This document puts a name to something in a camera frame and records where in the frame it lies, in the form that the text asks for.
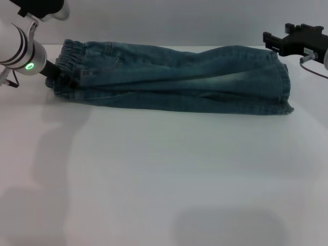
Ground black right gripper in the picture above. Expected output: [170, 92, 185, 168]
[262, 23, 328, 57]

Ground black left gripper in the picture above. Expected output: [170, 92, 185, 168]
[38, 59, 80, 90]

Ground blue denim shorts with print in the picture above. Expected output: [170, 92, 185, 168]
[45, 38, 295, 116]

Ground left arm cable with plug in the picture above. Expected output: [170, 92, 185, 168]
[0, 67, 21, 88]

